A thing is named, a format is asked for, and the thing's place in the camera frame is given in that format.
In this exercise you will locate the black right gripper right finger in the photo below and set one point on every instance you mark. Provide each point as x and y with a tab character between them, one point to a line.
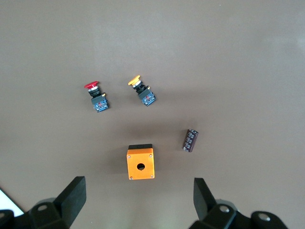
202	198

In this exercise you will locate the yellow mushroom push button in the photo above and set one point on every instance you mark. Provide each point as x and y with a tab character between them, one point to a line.
144	93

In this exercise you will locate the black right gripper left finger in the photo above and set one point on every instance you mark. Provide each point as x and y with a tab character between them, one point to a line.
71	200

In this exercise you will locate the red mushroom push button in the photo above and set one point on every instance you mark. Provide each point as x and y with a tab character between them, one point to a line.
97	97

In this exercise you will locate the white drawer cabinet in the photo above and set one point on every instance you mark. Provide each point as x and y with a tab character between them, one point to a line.
7	202

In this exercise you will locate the orange box with hole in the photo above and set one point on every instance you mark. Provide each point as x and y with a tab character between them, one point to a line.
140	164

